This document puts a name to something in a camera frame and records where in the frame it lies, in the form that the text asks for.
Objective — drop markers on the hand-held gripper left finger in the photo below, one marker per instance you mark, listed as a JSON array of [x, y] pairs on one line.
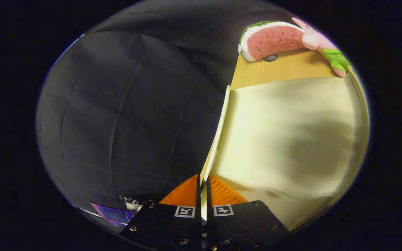
[[166, 226]]

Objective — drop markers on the grey fabric storage box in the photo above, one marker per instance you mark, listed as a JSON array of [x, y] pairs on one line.
[[274, 122]]

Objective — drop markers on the watermelon slice plush toy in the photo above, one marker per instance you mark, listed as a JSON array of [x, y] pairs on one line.
[[270, 40]]

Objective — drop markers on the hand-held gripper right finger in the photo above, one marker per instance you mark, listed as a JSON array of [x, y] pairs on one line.
[[243, 223]]

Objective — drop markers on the pink starfish plush toy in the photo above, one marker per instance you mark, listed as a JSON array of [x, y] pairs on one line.
[[321, 43]]

